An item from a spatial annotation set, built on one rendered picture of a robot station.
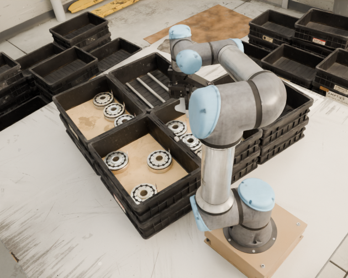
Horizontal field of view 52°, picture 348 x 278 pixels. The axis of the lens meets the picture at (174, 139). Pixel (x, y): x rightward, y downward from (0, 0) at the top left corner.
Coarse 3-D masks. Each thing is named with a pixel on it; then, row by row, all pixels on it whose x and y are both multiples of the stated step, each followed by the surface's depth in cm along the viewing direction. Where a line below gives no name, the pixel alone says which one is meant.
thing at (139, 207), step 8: (136, 120) 154; (152, 120) 153; (120, 128) 151; (160, 128) 149; (104, 136) 149; (168, 136) 145; (88, 144) 146; (176, 144) 142; (96, 152) 142; (184, 152) 139; (192, 160) 136; (104, 168) 136; (200, 168) 132; (112, 176) 133; (184, 176) 130; (192, 176) 131; (120, 184) 130; (176, 184) 128; (160, 192) 126; (168, 192) 127; (128, 200) 125; (152, 200) 125; (136, 208) 123; (144, 208) 124
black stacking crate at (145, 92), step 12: (144, 60) 189; (156, 60) 193; (120, 72) 184; (132, 72) 189; (144, 72) 194; (156, 72) 196; (132, 84) 190; (156, 84) 188; (168, 84) 187; (144, 96) 182; (168, 96) 180
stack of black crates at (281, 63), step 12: (288, 48) 267; (264, 60) 257; (276, 60) 271; (288, 60) 271; (300, 60) 265; (312, 60) 258; (276, 72) 252; (288, 72) 243; (300, 72) 259; (312, 72) 258; (300, 84) 242
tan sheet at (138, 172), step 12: (132, 144) 158; (144, 144) 157; (156, 144) 157; (132, 156) 153; (144, 156) 152; (132, 168) 148; (144, 168) 148; (180, 168) 146; (120, 180) 144; (132, 180) 144; (144, 180) 143; (156, 180) 143; (168, 180) 142
